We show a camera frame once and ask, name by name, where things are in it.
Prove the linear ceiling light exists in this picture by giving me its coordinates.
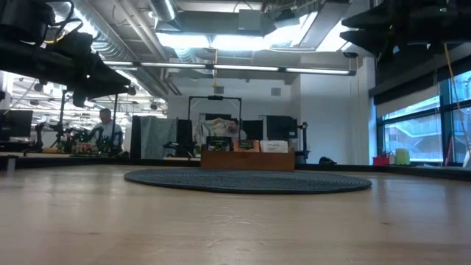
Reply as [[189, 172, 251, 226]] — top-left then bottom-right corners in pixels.
[[102, 60, 357, 77]]

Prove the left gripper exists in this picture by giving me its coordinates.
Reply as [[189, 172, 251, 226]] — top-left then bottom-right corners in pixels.
[[46, 31, 132, 108]]

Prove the white orange Tazo packet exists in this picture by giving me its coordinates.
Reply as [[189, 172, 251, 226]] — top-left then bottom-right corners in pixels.
[[259, 140, 289, 154]]

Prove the yellow-green container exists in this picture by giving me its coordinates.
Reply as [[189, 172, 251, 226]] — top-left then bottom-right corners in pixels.
[[395, 148, 411, 166]]

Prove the round dark woven placemat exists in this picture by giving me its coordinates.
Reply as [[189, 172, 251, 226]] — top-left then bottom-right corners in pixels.
[[124, 168, 373, 195]]

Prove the black equipment stand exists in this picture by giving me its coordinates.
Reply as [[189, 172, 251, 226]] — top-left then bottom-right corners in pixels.
[[263, 115, 310, 163]]

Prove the silver ceiling duct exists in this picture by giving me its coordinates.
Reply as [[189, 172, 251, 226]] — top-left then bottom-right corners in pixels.
[[149, 0, 178, 23]]

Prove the grey cloth cover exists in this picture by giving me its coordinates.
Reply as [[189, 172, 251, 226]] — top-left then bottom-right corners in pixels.
[[139, 116, 178, 160]]

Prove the black monitor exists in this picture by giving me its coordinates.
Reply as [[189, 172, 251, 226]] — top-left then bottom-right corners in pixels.
[[0, 109, 34, 152]]

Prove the grey ceiling box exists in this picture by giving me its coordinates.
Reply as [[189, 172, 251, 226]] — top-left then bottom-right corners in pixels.
[[237, 9, 264, 32]]

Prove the wooden tea organizer box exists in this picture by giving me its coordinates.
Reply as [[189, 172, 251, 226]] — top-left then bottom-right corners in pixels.
[[200, 149, 296, 172]]

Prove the dark purple tea packet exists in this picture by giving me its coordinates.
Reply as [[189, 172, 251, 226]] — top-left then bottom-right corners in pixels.
[[205, 135, 233, 152]]

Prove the yellow hanging cable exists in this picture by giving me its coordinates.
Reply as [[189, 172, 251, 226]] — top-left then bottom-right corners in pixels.
[[443, 43, 471, 155]]

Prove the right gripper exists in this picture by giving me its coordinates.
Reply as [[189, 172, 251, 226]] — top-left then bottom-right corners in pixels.
[[339, 0, 471, 62]]

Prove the black gantry frame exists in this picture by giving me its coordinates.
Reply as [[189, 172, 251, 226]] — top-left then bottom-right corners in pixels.
[[58, 89, 119, 155], [188, 95, 243, 148]]

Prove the beige cloth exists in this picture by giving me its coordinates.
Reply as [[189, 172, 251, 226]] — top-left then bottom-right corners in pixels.
[[194, 117, 236, 145]]

